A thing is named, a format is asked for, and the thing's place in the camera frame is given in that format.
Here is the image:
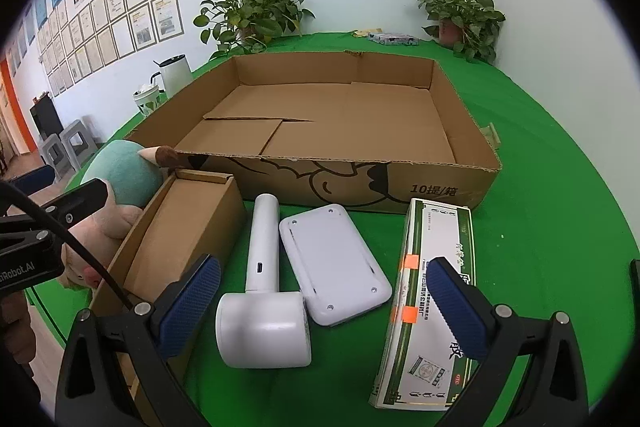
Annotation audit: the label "right potted green plant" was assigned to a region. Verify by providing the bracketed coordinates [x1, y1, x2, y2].
[416, 0, 506, 64]

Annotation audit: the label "black cabinet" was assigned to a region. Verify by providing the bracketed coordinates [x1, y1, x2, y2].
[29, 92, 63, 140]

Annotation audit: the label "white mug black lid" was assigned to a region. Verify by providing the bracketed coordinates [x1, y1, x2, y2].
[150, 54, 193, 98]

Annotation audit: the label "left potted green plant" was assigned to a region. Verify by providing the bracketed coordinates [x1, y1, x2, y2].
[192, 0, 316, 60]

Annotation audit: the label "person's left hand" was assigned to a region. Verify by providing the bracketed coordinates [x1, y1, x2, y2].
[1, 291, 36, 365]

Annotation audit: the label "white handheld lint remover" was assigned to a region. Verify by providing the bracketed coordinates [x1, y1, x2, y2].
[215, 193, 311, 369]

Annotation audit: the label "pink pig plush toy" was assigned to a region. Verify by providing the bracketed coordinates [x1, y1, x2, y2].
[70, 140, 181, 268]

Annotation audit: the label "patterned tissue pack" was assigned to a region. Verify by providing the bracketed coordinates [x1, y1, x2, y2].
[367, 32, 420, 46]

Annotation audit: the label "framed certificates on wall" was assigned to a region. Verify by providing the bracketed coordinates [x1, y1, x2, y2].
[36, 0, 184, 96]

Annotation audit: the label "potted green plant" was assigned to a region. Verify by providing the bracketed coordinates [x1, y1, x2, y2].
[192, 0, 316, 60]
[416, 0, 506, 64]

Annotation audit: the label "yellow paper packet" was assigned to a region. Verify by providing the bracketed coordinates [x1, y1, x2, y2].
[350, 27, 382, 38]

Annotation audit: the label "leaf pattern paper cup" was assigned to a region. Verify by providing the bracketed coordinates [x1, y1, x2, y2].
[134, 83, 162, 118]

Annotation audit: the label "black cable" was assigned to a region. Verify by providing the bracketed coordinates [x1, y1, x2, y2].
[0, 180, 137, 308]

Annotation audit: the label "large open cardboard box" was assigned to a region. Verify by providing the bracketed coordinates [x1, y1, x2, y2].
[130, 51, 501, 212]

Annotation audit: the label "grey plastic stool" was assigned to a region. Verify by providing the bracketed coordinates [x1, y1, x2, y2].
[39, 119, 98, 181]

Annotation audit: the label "narrow cardboard insert tray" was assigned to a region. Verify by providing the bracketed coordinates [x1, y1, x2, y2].
[107, 169, 246, 303]

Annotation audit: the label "white rectangular device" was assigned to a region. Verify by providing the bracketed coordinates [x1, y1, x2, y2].
[279, 204, 393, 326]

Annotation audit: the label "green white medicine box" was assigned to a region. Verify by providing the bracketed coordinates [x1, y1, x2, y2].
[369, 198, 476, 412]

